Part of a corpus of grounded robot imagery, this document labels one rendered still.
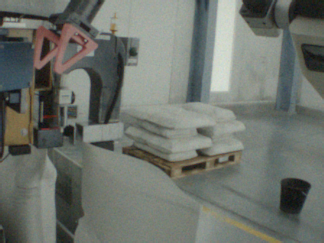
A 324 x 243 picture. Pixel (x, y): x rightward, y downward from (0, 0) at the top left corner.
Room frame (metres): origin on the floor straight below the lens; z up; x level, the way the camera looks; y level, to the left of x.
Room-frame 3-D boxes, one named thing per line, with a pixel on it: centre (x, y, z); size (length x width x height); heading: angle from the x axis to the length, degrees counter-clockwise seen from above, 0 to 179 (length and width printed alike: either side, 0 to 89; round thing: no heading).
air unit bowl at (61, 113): (0.95, 0.27, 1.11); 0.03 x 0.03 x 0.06
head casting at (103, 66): (1.16, 0.32, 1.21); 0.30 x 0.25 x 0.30; 42
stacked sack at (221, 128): (4.33, -0.63, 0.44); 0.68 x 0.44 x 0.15; 132
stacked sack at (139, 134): (4.20, 0.07, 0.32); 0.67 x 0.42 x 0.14; 136
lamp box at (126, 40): (1.18, 0.14, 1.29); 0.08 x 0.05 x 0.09; 42
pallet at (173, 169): (4.26, -0.27, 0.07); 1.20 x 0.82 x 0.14; 134
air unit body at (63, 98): (0.96, 0.27, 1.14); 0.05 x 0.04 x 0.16; 132
